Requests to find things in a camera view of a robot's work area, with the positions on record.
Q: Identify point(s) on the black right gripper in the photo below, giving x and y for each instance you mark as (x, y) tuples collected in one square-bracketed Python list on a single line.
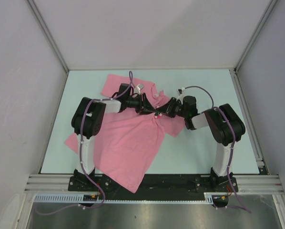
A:
[(170, 104)]

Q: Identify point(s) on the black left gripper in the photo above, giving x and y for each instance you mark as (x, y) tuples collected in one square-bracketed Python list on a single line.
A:
[(145, 107)]

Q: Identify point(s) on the pink t-shirt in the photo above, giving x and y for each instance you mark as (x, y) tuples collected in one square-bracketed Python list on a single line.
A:
[(128, 142)]

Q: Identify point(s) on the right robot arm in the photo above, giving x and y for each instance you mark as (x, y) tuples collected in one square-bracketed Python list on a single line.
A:
[(226, 127)]

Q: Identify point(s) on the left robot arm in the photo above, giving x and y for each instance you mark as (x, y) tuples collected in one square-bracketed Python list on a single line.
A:
[(88, 118)]

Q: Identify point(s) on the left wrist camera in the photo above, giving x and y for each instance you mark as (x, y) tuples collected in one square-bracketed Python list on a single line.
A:
[(138, 89)]

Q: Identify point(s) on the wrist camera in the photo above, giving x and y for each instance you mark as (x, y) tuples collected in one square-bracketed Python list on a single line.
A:
[(181, 93), (138, 89)]

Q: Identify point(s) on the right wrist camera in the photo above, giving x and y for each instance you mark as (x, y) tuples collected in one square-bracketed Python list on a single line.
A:
[(181, 93)]

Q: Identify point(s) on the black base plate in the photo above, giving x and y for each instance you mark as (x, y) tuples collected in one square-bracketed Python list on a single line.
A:
[(195, 182)]

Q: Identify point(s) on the grey cable duct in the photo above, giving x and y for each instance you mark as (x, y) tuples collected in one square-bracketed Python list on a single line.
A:
[(91, 199)]

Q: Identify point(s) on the aluminium right rail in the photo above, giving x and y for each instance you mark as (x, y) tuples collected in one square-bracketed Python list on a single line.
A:
[(249, 124)]

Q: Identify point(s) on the aluminium rail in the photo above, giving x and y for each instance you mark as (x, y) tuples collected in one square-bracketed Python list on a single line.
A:
[(249, 124), (247, 184)]

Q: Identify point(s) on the aluminium front rail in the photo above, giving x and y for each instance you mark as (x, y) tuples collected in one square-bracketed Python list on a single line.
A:
[(247, 184)]

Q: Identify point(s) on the aluminium right corner post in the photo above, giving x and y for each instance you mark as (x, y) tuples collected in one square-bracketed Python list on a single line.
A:
[(262, 22)]

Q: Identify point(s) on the aluminium corner post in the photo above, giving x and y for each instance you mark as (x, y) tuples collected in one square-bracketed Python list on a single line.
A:
[(47, 33), (262, 22)]

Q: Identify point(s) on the aluminium left corner post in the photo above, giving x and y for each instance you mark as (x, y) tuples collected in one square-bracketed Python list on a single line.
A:
[(47, 33)]

